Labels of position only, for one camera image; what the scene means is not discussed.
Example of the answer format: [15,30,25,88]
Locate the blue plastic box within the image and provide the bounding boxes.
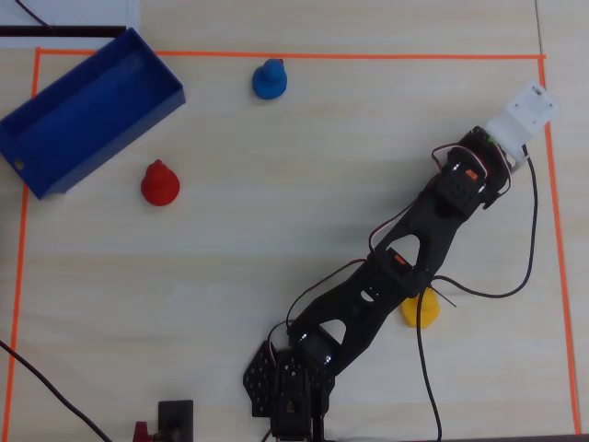
[0,27,186,201]

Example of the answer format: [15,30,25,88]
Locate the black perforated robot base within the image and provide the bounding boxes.
[242,340,337,418]

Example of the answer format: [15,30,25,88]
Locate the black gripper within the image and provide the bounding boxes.
[458,125,514,207]

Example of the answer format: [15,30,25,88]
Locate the red rubber duck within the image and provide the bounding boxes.
[140,158,181,207]

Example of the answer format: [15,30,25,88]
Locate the red white servo wires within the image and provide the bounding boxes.
[268,144,514,367]

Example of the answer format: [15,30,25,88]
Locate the small black box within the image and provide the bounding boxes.
[133,399,195,442]

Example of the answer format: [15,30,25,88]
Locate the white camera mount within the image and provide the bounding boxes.
[485,80,561,174]

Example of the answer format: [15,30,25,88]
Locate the orange tape strip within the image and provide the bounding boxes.
[1,47,42,442]
[537,56,583,436]
[35,47,548,62]

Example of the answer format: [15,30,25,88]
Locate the black flat bar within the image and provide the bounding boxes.
[0,25,128,39]

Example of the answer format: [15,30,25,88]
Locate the yellow rubber duck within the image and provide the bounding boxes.
[400,287,441,330]

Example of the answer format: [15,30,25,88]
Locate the blue rubber duck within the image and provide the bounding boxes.
[251,58,289,100]

